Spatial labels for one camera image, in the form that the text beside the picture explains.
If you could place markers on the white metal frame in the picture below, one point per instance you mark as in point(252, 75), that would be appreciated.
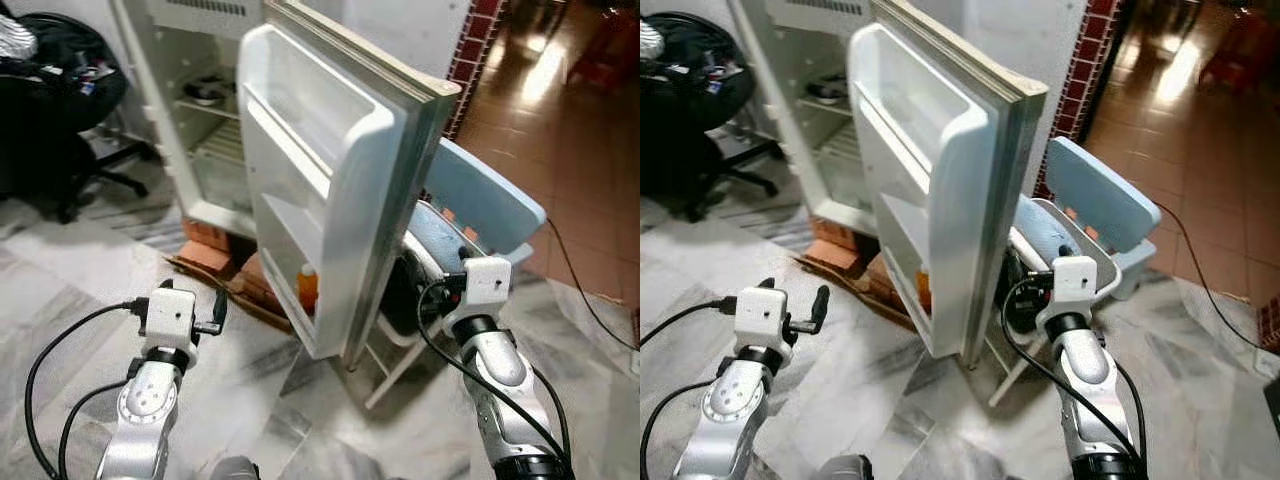
point(1010, 378)
point(395, 372)

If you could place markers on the light blue plastic chair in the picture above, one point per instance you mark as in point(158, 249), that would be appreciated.
point(490, 195)
point(1100, 190)

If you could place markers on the red brick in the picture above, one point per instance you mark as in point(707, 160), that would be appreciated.
point(882, 285)
point(835, 255)
point(262, 290)
point(208, 258)

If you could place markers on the grey striped cloth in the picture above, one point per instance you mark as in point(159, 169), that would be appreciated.
point(650, 40)
point(12, 38)

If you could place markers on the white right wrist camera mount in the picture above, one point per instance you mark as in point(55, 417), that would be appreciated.
point(488, 282)
point(1075, 280)

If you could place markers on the orange red sauce bottle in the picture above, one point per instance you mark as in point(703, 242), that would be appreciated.
point(307, 288)
point(922, 290)

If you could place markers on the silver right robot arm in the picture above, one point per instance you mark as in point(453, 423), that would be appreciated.
point(500, 370)
point(1085, 370)

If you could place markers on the white fridge body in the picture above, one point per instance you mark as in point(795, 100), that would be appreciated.
point(150, 60)
point(770, 100)

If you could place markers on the grey robot knee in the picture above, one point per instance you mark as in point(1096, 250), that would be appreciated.
point(845, 470)
point(235, 470)

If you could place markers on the dark bowl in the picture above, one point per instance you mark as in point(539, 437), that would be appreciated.
point(825, 92)
point(205, 92)

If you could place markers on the red plastic crate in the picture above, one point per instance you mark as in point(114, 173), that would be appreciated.
point(1245, 55)
point(610, 55)

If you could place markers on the white fridge door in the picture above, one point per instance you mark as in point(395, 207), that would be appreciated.
point(340, 170)
point(950, 170)

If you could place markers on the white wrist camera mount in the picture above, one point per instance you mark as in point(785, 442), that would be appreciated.
point(760, 315)
point(168, 320)
point(488, 282)
point(1075, 280)

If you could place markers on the black office chair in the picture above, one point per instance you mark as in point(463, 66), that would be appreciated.
point(690, 100)
point(60, 90)

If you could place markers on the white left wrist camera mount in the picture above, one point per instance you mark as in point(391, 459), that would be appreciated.
point(760, 315)
point(168, 320)

